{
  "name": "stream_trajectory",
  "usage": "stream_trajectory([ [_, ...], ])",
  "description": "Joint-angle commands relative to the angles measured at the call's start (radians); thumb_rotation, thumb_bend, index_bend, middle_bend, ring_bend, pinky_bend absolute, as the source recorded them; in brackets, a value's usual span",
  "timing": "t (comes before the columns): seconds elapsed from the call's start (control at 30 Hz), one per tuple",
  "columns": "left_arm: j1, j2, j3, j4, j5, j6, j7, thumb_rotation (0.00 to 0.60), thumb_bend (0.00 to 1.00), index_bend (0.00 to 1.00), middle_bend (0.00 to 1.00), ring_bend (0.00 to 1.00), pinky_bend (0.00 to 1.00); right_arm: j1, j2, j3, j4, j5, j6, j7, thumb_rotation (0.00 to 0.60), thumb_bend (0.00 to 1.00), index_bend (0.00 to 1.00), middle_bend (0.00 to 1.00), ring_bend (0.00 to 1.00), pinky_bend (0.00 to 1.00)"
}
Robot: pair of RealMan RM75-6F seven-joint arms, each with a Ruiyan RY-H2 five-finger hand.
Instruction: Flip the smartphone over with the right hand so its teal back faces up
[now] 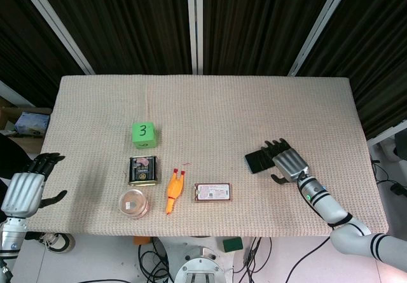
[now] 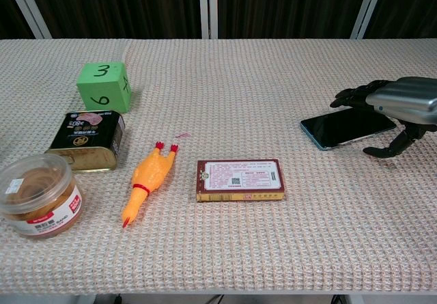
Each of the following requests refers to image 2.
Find white frame post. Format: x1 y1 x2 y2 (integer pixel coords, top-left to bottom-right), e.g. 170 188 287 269
1 0 52 40
350 0 389 40
199 0 219 40

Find black gold luncheon meat can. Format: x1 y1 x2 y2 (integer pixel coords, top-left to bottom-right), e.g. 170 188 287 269
44 109 126 172

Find beige waffle-weave tablecloth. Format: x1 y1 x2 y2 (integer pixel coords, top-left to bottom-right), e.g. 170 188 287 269
0 38 437 296

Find orange rubber chicken toy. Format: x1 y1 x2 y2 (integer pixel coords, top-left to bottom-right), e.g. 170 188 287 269
122 141 179 229

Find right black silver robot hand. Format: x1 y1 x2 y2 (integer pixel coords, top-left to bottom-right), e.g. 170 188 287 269
329 76 437 158

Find dark pleated curtain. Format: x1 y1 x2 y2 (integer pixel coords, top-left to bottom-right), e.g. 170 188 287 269
0 0 437 40

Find clear plastic snack tub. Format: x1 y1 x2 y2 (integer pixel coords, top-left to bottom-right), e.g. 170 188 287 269
0 152 84 239

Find black teal-backed smartphone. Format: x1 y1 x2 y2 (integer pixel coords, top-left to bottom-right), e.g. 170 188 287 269
300 107 397 152

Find green numbered foam cube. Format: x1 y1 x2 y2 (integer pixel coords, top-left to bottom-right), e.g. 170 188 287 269
76 61 132 113

